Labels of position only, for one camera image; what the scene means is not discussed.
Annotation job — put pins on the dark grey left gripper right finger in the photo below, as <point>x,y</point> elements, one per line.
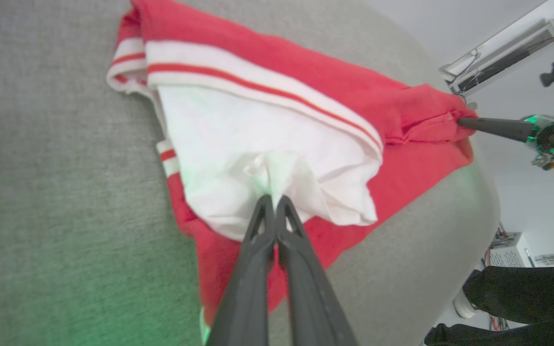
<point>306,283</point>

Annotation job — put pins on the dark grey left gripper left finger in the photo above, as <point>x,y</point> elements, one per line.
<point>250,283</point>

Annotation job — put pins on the red and white garment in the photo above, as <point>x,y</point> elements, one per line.
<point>267,125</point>

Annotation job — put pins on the white box with label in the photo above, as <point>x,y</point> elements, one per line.
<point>510,252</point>

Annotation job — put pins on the person in black clothing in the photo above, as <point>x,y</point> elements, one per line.
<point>522,298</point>

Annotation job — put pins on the grey fabric sofa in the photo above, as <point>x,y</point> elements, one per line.
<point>65,192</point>

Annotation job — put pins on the white window frame rail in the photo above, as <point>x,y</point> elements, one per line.
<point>503,48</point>

